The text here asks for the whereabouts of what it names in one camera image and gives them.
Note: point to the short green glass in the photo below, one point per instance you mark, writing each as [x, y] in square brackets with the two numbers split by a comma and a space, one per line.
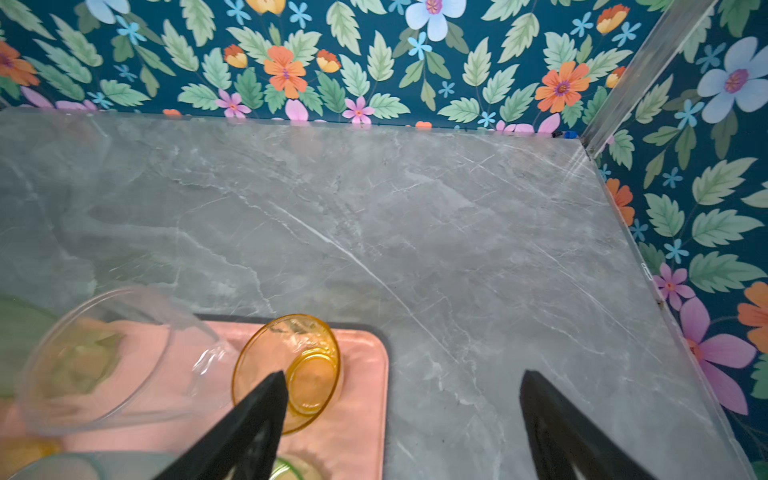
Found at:
[290, 467]

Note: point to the pink plastic tray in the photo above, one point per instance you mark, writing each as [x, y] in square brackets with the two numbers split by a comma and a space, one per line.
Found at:
[347, 443]

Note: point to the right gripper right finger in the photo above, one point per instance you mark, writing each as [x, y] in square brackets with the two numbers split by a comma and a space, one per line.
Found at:
[564, 443]

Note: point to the teal tall glass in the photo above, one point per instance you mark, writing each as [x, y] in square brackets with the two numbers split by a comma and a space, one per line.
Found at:
[107, 465]

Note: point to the light green tall glass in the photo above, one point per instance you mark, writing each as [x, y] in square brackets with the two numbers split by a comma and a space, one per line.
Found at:
[23, 325]

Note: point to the short amber glass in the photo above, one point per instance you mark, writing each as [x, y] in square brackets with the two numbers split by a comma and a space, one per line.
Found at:
[306, 350]

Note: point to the clear tall glass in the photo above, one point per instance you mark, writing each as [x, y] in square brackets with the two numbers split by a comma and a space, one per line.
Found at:
[127, 357]

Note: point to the yellow tall glass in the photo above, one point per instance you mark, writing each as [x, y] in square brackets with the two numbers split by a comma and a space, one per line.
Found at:
[18, 453]

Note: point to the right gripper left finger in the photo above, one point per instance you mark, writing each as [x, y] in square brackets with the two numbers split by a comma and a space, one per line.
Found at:
[244, 443]

